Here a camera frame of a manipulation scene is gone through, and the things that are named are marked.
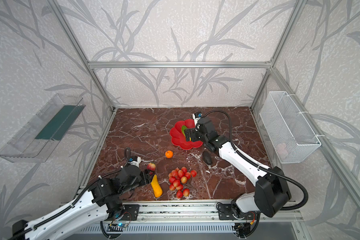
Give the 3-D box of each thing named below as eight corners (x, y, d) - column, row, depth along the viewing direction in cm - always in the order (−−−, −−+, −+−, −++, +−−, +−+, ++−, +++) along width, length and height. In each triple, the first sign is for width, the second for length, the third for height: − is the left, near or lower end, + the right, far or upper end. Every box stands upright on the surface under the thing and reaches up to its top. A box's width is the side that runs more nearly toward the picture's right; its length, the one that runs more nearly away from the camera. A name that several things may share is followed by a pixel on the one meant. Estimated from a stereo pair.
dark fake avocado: (203, 165, 92) (203, 162, 89) (202, 153, 97) (202, 150, 95) (211, 165, 92) (212, 163, 90) (210, 153, 97) (211, 150, 95)
